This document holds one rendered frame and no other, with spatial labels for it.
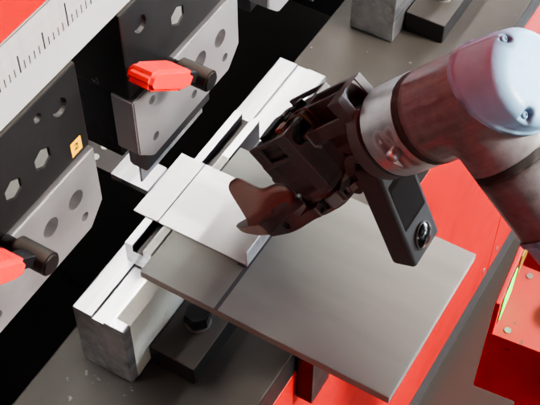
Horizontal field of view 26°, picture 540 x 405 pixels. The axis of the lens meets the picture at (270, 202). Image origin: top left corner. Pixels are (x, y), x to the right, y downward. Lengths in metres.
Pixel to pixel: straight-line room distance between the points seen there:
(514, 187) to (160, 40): 0.29
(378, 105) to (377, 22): 0.60
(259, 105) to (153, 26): 0.41
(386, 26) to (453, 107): 0.66
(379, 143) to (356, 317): 0.24
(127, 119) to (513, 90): 0.30
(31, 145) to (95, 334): 0.38
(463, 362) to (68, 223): 1.44
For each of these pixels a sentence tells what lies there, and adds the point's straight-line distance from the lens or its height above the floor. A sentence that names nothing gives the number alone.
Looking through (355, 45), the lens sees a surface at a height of 0.88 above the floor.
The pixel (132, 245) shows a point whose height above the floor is 1.00.
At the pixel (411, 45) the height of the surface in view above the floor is 0.88.
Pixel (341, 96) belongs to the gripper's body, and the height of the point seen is 1.24.
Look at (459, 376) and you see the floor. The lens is 2.22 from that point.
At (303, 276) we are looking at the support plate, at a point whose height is 1.00.
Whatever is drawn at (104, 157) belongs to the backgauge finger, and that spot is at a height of 1.00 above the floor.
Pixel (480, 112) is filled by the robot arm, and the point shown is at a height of 1.31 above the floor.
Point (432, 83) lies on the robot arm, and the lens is 0.84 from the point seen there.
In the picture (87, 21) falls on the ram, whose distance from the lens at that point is 0.81.
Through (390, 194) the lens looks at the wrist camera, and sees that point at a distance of 0.95.
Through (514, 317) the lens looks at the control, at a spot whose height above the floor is 0.78.
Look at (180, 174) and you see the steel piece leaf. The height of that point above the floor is 1.00.
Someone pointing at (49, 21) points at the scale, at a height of 1.39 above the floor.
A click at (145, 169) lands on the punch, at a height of 1.10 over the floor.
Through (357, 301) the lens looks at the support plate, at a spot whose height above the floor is 1.00.
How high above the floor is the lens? 1.90
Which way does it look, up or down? 52 degrees down
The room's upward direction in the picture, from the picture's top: straight up
